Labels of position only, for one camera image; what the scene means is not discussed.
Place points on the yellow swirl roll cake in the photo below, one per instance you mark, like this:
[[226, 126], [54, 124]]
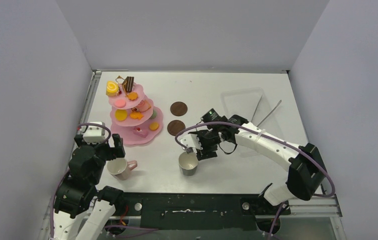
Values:
[[112, 89]]

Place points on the black mug white inside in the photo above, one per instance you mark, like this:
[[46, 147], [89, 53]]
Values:
[[188, 163]]

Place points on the pink round macaron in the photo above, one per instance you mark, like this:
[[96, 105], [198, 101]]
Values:
[[120, 103]]

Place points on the metal serving tongs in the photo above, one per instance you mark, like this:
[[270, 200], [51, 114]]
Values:
[[263, 110]]

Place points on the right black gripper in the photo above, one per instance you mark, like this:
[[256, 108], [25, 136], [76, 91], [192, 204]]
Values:
[[203, 145]]

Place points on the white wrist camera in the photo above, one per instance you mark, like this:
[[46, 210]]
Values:
[[190, 143], [93, 134]]

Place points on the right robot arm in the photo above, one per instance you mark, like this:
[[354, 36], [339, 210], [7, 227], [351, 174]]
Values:
[[303, 163]]

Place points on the orange scalloped cookie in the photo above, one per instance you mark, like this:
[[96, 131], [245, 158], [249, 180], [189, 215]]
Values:
[[132, 96]]

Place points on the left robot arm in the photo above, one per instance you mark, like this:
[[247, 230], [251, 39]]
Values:
[[80, 211]]

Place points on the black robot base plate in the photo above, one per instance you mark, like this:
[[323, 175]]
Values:
[[196, 211]]

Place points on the orange flower cookie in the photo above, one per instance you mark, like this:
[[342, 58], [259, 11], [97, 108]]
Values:
[[135, 115]]

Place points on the chocolate layered cake slice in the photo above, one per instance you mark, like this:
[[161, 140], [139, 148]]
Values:
[[128, 84]]

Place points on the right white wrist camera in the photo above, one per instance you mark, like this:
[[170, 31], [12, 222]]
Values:
[[190, 143]]

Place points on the dark wooden coaster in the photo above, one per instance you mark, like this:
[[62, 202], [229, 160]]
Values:
[[178, 108], [175, 126]]

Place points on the yellow round cake slice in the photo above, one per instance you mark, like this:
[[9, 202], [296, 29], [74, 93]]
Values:
[[121, 115]]

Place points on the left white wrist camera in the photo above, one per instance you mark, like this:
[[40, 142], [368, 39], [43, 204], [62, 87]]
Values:
[[93, 134]]

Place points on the pink three-tier cake stand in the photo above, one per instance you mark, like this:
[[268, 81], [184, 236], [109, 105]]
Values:
[[125, 128]]

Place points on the pink green cube cake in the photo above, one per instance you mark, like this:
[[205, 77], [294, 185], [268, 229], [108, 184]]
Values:
[[141, 133]]

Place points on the pink teacup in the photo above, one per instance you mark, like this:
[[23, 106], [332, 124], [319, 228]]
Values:
[[120, 168]]

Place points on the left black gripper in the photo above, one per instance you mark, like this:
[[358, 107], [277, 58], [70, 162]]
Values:
[[117, 151]]

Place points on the clear plastic tray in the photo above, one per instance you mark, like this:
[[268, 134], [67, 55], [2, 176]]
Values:
[[242, 102]]

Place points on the orange round macaron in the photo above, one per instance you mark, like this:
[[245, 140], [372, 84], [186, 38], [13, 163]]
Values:
[[154, 126]]

